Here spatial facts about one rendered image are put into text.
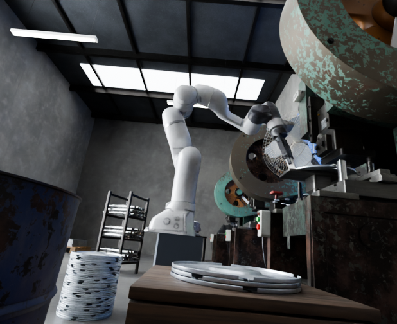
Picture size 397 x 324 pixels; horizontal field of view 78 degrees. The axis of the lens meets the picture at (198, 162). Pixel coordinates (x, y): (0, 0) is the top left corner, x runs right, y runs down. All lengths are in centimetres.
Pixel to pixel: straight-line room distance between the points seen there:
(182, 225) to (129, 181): 721
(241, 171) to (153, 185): 568
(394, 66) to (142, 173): 763
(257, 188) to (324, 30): 180
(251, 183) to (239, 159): 29
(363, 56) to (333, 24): 15
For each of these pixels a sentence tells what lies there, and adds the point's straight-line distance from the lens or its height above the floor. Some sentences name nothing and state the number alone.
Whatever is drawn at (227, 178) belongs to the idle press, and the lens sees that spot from 432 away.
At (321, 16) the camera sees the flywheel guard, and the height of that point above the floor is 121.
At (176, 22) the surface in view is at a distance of 530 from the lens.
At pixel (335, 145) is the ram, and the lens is 129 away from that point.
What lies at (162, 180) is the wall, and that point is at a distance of 802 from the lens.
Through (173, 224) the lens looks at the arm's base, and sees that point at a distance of 105.
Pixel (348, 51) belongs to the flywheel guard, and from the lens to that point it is 100.
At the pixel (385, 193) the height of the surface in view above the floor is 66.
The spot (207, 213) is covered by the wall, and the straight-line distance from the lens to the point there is 777.
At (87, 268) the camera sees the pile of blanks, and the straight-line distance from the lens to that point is 154.
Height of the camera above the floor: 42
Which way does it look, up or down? 18 degrees up
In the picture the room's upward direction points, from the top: 6 degrees clockwise
